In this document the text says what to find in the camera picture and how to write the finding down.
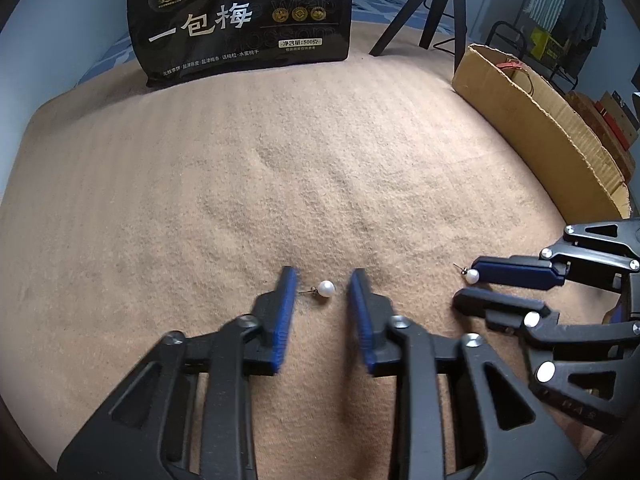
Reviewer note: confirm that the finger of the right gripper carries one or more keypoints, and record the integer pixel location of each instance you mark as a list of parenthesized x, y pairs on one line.
[(502, 312), (520, 271)]

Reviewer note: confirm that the red cord green pendant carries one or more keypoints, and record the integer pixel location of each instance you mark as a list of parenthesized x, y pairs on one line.
[(512, 67)]

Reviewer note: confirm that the brown cardboard box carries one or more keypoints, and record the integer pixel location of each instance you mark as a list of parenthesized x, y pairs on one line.
[(565, 155)]

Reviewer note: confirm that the orange wooden stool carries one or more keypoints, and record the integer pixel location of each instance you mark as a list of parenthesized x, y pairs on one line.
[(607, 129)]

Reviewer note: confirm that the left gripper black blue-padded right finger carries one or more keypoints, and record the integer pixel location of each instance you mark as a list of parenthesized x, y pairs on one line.
[(460, 412)]

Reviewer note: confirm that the black plum snack bag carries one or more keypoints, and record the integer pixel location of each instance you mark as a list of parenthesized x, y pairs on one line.
[(180, 40)]

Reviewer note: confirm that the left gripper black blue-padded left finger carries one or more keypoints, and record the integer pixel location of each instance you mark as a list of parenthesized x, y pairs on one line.
[(184, 410)]

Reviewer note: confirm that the black tripod stand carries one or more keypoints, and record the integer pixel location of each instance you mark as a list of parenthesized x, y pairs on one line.
[(436, 10)]

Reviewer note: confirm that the white pearl earring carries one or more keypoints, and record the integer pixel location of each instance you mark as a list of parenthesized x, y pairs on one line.
[(470, 275), (325, 289)]

